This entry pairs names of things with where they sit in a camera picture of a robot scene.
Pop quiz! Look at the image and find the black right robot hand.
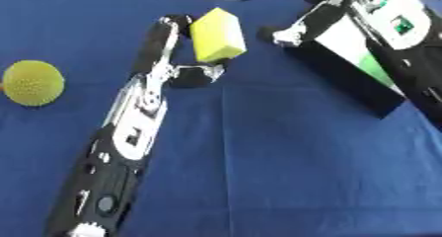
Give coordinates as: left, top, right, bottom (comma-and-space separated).
256, 0, 354, 48

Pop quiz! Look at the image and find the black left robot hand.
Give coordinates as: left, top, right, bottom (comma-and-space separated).
129, 14, 228, 90

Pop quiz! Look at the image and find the yellow rectangular block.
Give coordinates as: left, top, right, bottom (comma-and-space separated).
187, 7, 249, 64

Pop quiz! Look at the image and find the black box with white inside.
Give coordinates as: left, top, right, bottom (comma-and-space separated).
284, 14, 407, 119

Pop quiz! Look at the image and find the yellow spiky ball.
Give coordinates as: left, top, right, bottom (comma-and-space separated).
1, 59, 68, 108

